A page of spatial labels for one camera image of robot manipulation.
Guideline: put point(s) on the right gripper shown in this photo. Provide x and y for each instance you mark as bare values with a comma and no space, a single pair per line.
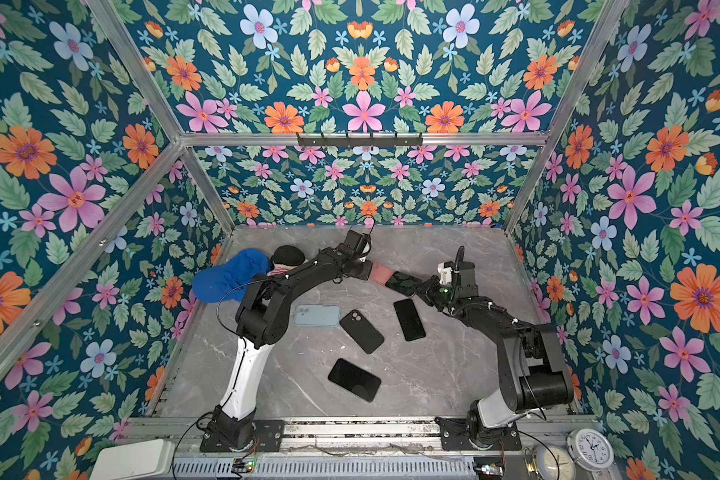
429,292

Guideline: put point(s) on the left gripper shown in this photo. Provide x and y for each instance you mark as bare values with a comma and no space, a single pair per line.
365,270

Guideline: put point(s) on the pink phone case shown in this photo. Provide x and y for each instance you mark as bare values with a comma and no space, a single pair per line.
380,273

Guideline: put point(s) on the black phone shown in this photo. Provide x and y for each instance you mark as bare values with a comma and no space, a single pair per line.
403,283
409,320
355,380

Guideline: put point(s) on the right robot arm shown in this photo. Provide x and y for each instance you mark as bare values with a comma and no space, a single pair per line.
532,372

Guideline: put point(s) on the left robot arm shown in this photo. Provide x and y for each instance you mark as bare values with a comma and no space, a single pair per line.
265,287

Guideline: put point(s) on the light blue phone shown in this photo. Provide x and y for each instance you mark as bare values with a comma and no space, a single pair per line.
319,316

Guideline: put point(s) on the black phone front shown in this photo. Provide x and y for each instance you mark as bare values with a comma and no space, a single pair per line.
355,380

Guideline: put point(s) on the doll with black hair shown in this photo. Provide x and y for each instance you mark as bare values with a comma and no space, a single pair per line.
284,259

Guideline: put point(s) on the brass alarm clock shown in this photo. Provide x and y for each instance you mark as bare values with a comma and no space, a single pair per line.
552,463

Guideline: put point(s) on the white clock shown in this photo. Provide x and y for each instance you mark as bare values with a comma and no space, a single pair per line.
590,449

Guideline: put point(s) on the white box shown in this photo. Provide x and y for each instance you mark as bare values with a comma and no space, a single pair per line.
141,460

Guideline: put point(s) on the black phone case with camera hole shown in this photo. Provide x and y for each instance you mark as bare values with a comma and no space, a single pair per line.
361,330

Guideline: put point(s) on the metal hook rail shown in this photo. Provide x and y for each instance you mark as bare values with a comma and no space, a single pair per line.
347,140

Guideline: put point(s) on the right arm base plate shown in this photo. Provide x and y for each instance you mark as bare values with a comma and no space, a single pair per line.
462,434

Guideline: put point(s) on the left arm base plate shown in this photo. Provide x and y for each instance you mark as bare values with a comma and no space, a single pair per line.
243,437

